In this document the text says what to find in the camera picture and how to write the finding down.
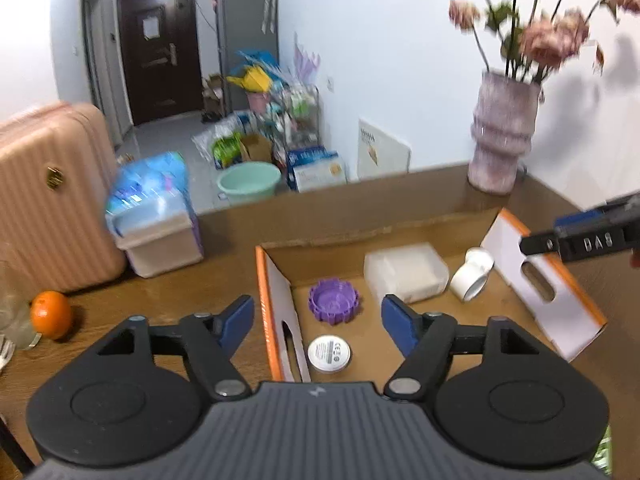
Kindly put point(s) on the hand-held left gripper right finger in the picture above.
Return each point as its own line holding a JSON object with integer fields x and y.
{"x": 397, "y": 322}

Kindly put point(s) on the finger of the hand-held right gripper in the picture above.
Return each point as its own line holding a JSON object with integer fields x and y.
{"x": 542, "y": 244}
{"x": 580, "y": 220}

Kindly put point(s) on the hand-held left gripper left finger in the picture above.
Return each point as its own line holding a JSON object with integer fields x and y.
{"x": 237, "y": 322}

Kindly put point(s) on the orange cardboard box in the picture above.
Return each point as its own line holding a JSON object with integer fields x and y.
{"x": 400, "y": 330}

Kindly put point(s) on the translucent white plastic container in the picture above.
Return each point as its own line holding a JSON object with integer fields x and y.
{"x": 405, "y": 272}

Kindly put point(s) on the purple lid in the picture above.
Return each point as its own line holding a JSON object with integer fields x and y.
{"x": 334, "y": 301}

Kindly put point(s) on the white round labelled lid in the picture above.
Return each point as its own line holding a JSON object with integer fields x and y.
{"x": 330, "y": 354}

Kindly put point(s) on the white tape roll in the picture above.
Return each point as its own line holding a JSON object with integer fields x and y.
{"x": 469, "y": 282}

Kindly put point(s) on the white storage bin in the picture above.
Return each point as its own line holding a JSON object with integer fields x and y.
{"x": 160, "y": 245}

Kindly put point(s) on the textured pink vase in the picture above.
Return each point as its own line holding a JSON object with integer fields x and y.
{"x": 502, "y": 135}

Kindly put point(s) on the green plastic basin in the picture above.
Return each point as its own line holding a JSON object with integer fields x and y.
{"x": 250, "y": 182}

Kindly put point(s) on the blue tissue pack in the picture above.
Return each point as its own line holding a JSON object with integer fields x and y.
{"x": 150, "y": 180}

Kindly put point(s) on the white board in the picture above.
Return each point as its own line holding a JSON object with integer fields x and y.
{"x": 382, "y": 152}

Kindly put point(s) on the green bag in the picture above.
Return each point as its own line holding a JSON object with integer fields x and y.
{"x": 227, "y": 150}

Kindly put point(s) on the blue and white boxes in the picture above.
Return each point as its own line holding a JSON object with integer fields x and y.
{"x": 317, "y": 167}

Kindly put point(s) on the orange fruit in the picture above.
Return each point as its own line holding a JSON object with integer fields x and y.
{"x": 51, "y": 315}

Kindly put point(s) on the dried pink roses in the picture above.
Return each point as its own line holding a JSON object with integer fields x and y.
{"x": 545, "y": 35}

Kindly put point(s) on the clear glass cup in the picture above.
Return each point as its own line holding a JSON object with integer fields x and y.
{"x": 15, "y": 325}

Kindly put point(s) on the pink ribbed suitcase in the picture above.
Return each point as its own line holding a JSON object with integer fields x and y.
{"x": 50, "y": 200}

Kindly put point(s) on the yellow watering can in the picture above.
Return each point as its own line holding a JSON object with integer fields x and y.
{"x": 252, "y": 80}

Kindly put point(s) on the purple decorative plant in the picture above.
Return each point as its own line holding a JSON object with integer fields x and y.
{"x": 306, "y": 62}

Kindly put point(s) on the dark brown door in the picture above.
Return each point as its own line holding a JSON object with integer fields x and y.
{"x": 157, "y": 55}

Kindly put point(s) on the grey refrigerator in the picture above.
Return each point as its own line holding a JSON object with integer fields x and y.
{"x": 245, "y": 35}

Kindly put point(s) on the side door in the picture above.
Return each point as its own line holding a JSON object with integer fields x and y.
{"x": 97, "y": 65}

